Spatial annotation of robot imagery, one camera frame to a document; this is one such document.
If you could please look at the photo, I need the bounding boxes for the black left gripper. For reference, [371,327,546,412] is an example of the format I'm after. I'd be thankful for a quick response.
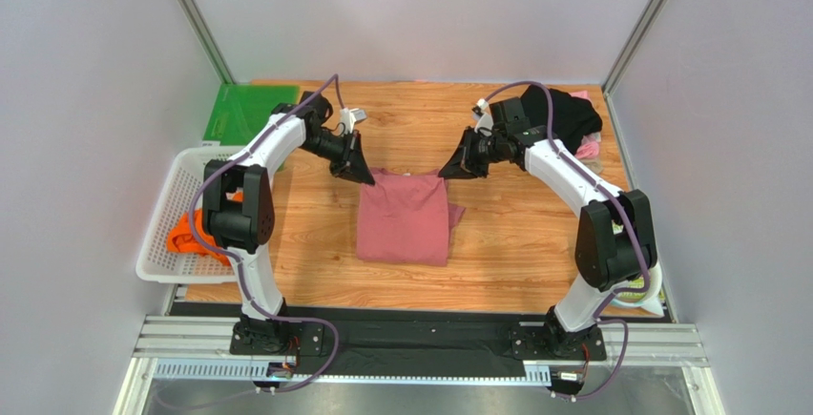
[301,130,376,187]

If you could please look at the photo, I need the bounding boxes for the dusty red t-shirt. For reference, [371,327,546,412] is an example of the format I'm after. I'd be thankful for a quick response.
[356,168,465,267]

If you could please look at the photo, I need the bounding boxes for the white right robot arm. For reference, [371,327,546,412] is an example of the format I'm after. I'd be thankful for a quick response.
[439,97,660,351]

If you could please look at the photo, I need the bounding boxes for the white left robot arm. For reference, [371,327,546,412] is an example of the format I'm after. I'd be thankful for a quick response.
[193,92,374,344]

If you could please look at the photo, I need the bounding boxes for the black folded t-shirt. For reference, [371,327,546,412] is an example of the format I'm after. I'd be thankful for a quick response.
[520,87,603,155]

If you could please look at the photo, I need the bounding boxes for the pink folded t-shirt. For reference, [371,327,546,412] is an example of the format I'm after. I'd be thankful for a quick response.
[570,90,602,161]

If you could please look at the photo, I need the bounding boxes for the beige folded t-shirt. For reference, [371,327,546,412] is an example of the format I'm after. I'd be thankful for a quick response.
[580,157,604,176]

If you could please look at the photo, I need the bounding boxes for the green plastic folder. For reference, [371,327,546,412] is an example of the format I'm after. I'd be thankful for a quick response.
[202,84,300,146]

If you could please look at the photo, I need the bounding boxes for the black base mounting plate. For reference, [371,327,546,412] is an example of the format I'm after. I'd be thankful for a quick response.
[168,303,608,379]

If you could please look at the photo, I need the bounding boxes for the orange t-shirt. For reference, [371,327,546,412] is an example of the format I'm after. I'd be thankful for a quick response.
[166,208,230,266]

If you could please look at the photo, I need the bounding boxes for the green children's book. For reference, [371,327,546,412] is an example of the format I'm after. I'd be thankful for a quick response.
[612,266,663,309]

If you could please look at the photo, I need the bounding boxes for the white plastic laundry basket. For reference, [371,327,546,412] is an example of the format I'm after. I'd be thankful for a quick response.
[135,146,240,284]

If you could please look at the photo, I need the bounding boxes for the teal headphones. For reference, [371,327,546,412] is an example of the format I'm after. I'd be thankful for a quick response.
[611,263,664,317]

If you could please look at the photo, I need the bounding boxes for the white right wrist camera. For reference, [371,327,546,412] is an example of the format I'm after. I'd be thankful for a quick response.
[472,98,493,136]

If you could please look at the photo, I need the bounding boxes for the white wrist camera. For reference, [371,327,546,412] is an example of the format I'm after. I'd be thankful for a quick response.
[338,108,367,135]
[472,98,493,136]

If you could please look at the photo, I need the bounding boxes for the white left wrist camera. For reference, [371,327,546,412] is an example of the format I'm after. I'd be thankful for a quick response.
[338,108,367,135]

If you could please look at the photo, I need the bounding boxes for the white cable duct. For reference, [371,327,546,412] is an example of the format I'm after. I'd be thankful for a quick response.
[152,361,552,386]

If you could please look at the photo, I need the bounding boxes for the aluminium frame rail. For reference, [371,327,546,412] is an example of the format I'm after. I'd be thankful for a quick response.
[115,314,724,414]

